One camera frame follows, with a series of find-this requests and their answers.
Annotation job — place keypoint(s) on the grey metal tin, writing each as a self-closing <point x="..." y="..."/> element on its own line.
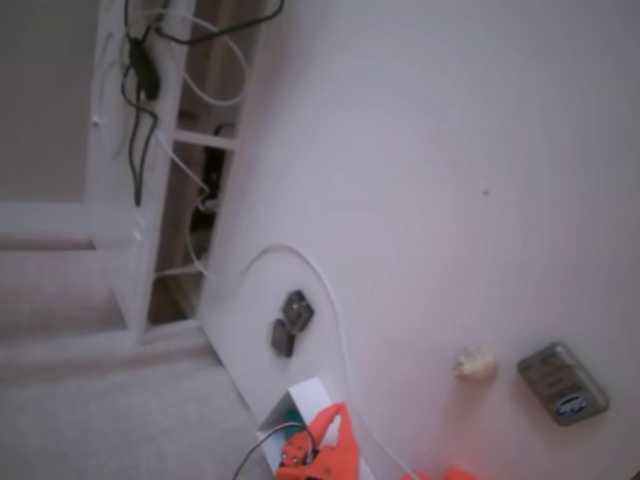
<point x="562" y="382"/>

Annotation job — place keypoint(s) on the cream bear figurine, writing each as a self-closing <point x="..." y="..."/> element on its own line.
<point x="475" y="364"/>

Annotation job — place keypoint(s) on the orange fixed gripper finger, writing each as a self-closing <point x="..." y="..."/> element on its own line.
<point x="347" y="430"/>

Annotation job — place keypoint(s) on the white cardboard box bin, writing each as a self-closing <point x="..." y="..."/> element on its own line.
<point x="312" y="395"/>

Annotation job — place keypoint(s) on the black clear-lid case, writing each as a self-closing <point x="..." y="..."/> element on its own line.
<point x="282" y="339"/>
<point x="298" y="310"/>

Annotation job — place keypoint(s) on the orange robot base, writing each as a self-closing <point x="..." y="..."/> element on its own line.
<point x="445" y="474"/>

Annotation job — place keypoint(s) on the orange moving gripper finger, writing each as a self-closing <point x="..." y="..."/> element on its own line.
<point x="320" y="427"/>

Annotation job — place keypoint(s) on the white furniture frame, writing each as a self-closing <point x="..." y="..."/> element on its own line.
<point x="105" y="150"/>

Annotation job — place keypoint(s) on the green cube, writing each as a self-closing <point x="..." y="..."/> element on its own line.
<point x="294" y="416"/>

